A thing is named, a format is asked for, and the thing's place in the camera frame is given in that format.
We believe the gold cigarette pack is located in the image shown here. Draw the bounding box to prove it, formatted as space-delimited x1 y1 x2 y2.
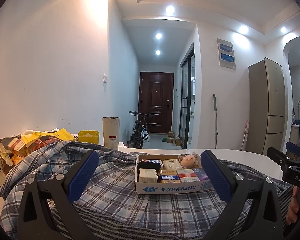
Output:
159 169 181 183

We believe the yellow plastic container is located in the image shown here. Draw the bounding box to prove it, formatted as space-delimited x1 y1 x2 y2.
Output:
78 130 100 145

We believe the black framed glass door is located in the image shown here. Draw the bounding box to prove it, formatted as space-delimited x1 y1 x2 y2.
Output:
179 42 196 150

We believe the black bicycle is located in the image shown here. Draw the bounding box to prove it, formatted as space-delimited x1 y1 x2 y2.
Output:
126 110 157 149

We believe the white red pole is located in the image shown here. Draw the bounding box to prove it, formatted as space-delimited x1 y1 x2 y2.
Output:
241 120 250 152

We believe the grey electrical panel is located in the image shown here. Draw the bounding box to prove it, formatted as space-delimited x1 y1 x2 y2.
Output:
216 38 237 70

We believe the red white carton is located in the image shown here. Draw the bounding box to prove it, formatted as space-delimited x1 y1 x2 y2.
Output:
7 139 28 158

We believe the dark brown door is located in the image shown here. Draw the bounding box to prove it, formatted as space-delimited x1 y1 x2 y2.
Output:
138 71 175 133

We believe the black cloth item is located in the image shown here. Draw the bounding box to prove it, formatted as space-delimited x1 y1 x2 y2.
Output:
137 162 161 174

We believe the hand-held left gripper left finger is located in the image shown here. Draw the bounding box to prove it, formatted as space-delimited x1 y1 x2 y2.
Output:
16 149 100 240

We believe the white tissue packet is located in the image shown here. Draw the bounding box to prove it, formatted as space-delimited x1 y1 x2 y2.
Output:
163 159 180 171

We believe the red white cigarette pack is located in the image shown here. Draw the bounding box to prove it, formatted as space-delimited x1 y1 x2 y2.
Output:
176 169 199 183

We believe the person's right hand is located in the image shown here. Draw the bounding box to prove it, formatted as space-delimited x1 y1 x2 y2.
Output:
286 186 300 225

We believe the cream tumbler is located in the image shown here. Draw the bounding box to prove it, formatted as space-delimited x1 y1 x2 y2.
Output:
102 116 120 149

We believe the beige refrigerator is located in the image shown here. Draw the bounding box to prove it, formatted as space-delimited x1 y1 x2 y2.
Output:
248 57 286 154

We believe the dark blue box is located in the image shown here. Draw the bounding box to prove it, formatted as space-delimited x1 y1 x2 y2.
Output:
193 167 210 182

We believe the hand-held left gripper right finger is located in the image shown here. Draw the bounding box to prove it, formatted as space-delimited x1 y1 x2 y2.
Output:
200 149 284 240

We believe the yellow snack bag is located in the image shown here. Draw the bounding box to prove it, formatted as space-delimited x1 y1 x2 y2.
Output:
21 128 78 147

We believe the packaged beige makeup sponge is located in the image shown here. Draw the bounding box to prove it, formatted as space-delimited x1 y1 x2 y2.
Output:
179 152 199 169

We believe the blue plaid shirt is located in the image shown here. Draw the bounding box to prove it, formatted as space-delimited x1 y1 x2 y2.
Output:
0 140 294 240

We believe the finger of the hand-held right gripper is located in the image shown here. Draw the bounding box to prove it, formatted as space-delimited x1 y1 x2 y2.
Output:
267 146 290 167
285 141 300 158

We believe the cream carton box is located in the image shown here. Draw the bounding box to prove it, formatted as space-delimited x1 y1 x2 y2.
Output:
139 168 158 183

